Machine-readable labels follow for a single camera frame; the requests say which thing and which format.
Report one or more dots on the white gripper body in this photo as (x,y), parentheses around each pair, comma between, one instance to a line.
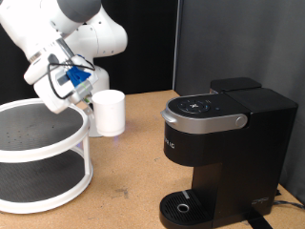
(47,92)

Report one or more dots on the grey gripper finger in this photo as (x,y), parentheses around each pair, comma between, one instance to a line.
(88,109)

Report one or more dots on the white mug with green tape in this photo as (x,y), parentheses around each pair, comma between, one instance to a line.
(109,111)

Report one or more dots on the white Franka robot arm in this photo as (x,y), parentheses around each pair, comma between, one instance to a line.
(89,35)

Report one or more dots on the black coffee pod machine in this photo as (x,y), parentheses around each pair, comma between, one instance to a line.
(222,25)

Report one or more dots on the black Keurig coffee machine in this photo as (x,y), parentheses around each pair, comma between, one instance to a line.
(241,159)

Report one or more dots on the white two-tier round turntable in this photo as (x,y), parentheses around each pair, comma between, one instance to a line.
(31,140)

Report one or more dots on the black fabric curtain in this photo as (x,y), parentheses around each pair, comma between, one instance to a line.
(149,47)

